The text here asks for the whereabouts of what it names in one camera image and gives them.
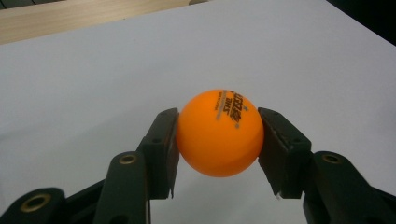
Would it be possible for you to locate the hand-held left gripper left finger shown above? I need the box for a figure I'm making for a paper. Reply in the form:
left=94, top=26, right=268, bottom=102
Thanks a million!
left=92, top=107, right=181, bottom=224

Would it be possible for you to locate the orange table tennis ball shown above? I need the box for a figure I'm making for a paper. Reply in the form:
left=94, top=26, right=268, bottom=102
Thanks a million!
left=176, top=89, right=265, bottom=178

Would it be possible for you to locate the white table sheet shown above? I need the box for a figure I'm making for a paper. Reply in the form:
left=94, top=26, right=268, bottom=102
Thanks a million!
left=0, top=0, right=396, bottom=224

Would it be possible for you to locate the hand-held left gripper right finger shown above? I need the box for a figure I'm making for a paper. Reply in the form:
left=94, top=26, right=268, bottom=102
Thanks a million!
left=257, top=106, right=396, bottom=224

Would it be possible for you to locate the wooden table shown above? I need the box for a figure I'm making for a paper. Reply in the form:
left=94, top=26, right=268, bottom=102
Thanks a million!
left=0, top=0, right=200, bottom=46

